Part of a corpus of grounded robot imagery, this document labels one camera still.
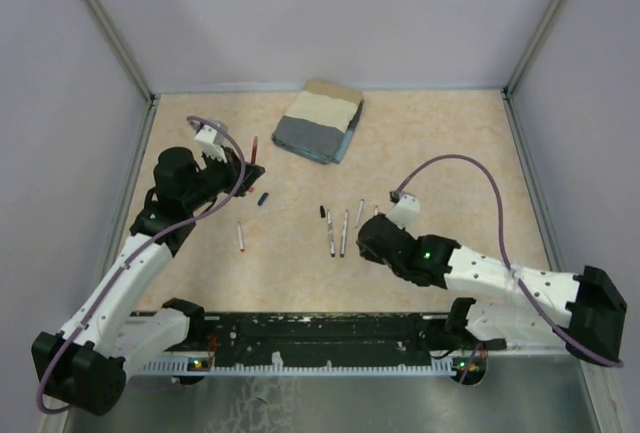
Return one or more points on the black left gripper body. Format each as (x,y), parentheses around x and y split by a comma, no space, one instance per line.
(218,177)

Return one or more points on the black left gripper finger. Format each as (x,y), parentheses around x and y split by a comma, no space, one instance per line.
(236,158)
(253,172)

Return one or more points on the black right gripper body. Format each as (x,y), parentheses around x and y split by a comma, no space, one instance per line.
(367,253)

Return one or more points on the red clear pen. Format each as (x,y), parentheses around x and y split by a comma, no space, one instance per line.
(254,151)

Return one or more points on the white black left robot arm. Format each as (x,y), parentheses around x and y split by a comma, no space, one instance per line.
(89,361)

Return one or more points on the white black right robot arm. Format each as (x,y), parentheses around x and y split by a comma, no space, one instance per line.
(584,312)

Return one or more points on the blue pen cap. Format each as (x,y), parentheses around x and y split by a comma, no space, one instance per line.
(262,198)

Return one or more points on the small white black-end pen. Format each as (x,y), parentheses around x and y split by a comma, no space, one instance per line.
(359,213)

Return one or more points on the small white red-end pen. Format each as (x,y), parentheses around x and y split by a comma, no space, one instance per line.
(240,235)

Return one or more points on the white brown-end marker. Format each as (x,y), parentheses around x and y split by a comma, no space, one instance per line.
(344,233)

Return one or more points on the white blue-end marker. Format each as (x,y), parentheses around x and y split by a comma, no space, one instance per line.
(331,239)

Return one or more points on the folded grey beige cloth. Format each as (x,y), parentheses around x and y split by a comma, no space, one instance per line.
(320,123)

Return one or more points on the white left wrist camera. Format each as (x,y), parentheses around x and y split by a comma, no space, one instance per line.
(210,140)

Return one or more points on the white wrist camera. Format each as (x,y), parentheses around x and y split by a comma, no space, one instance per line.
(405,210)
(210,140)

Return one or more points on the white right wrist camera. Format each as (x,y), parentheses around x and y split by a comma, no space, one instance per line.
(405,210)

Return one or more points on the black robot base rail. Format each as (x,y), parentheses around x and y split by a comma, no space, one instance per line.
(306,344)

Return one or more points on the aluminium frame post left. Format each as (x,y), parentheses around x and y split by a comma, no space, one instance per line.
(120,48)

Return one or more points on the aluminium frame post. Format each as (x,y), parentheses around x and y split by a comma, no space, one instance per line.
(120,48)
(534,46)

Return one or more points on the aluminium frame post right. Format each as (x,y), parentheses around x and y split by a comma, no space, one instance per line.
(534,46)

